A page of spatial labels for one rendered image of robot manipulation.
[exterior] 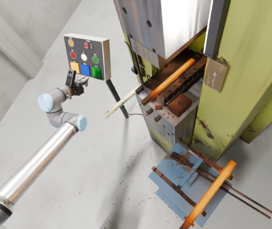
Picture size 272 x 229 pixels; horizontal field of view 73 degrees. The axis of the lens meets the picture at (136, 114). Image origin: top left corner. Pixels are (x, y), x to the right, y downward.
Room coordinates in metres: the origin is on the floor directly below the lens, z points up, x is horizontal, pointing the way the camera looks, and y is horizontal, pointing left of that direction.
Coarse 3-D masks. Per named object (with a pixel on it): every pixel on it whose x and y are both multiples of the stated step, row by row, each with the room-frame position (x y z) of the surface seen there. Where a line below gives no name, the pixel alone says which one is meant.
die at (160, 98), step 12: (180, 60) 0.81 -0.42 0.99; (204, 60) 0.73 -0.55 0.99; (156, 72) 0.81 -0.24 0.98; (168, 72) 0.76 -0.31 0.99; (192, 72) 0.68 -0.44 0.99; (144, 84) 0.76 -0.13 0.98; (156, 84) 0.71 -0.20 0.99; (168, 84) 0.67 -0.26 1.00; (180, 84) 0.64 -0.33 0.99; (168, 96) 0.59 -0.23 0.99
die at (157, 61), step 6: (204, 30) 0.69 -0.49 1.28; (132, 42) 0.75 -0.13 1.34; (138, 42) 0.70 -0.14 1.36; (186, 42) 0.64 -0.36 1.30; (132, 48) 0.76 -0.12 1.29; (138, 48) 0.71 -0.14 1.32; (144, 48) 0.66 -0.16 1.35; (180, 48) 0.63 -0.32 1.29; (138, 54) 0.72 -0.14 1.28; (144, 54) 0.67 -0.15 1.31; (150, 54) 0.63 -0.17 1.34; (156, 54) 0.58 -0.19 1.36; (174, 54) 0.61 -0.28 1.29; (150, 60) 0.63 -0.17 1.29; (156, 60) 0.59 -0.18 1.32; (162, 60) 0.59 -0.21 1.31; (168, 60) 0.60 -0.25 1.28; (156, 66) 0.59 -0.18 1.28; (162, 66) 0.58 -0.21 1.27
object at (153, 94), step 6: (192, 60) 0.76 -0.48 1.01; (186, 66) 0.73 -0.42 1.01; (174, 72) 0.73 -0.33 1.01; (180, 72) 0.71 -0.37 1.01; (168, 78) 0.70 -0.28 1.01; (174, 78) 0.69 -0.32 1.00; (162, 84) 0.68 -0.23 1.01; (156, 90) 0.65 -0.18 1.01; (150, 96) 0.63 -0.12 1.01; (156, 96) 0.62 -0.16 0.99; (144, 102) 0.61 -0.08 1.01
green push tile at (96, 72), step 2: (92, 68) 1.03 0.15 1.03; (94, 68) 1.02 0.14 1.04; (96, 68) 1.01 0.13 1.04; (98, 68) 1.00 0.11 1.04; (100, 68) 1.00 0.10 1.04; (92, 70) 1.03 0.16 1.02; (94, 70) 1.02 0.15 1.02; (96, 70) 1.00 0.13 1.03; (98, 70) 0.99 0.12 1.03; (100, 70) 0.98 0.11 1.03; (92, 72) 1.02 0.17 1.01; (94, 72) 1.01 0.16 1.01; (96, 72) 1.00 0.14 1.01; (98, 72) 0.99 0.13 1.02; (100, 72) 0.98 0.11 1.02; (92, 74) 1.02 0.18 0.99; (94, 74) 1.01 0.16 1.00; (96, 74) 1.00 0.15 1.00; (98, 74) 0.99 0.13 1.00; (100, 74) 0.98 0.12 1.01; (94, 76) 1.00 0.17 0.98; (96, 76) 0.99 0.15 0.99; (98, 76) 0.98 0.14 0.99; (100, 76) 0.97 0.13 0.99; (100, 78) 0.97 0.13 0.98
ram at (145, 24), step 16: (128, 0) 0.70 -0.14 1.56; (144, 0) 0.61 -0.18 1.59; (160, 0) 0.53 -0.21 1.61; (176, 0) 0.55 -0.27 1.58; (192, 0) 0.58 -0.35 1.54; (208, 0) 0.62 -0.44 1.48; (128, 16) 0.72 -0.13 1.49; (144, 16) 0.62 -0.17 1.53; (160, 16) 0.54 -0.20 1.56; (176, 16) 0.55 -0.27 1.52; (192, 16) 0.58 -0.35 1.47; (208, 16) 0.62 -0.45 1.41; (128, 32) 0.76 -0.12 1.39; (144, 32) 0.64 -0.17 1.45; (160, 32) 0.55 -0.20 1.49; (176, 32) 0.55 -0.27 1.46; (192, 32) 0.59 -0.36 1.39; (160, 48) 0.56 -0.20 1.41; (176, 48) 0.55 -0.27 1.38
